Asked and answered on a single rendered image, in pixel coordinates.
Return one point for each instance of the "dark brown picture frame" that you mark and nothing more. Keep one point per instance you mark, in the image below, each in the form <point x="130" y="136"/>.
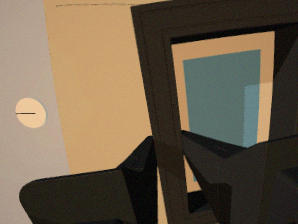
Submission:
<point x="222" y="69"/>

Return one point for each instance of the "tan flat board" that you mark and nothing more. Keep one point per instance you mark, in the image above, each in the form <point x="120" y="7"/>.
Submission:
<point x="97" y="80"/>

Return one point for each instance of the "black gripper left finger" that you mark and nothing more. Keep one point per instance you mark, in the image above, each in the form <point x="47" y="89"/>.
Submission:
<point x="128" y="192"/>

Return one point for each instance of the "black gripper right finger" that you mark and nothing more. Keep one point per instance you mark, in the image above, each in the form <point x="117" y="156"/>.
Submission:
<point x="238" y="182"/>

